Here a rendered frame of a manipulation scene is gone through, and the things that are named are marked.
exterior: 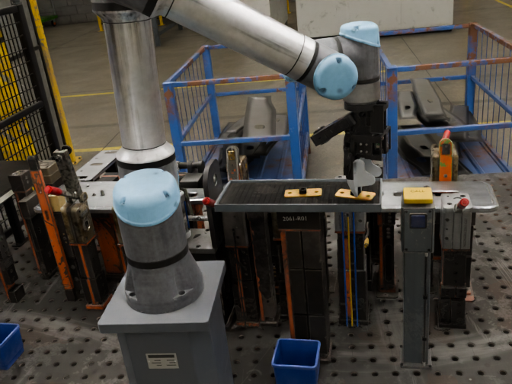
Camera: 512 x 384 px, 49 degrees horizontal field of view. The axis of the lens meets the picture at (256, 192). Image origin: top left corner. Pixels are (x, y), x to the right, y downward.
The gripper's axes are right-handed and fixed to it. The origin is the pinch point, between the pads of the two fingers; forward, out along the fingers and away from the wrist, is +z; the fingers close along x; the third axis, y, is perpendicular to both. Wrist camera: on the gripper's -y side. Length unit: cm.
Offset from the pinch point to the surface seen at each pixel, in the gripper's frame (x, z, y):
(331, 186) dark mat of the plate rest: 3.2, 1.7, -6.7
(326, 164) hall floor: 277, 118, -123
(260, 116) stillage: 236, 67, -155
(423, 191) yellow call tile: 5.7, 1.6, 13.6
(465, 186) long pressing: 45, 18, 16
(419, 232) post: 1.5, 9.4, 13.9
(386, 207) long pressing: 26.2, 17.5, -0.6
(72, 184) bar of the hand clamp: -4, 7, -83
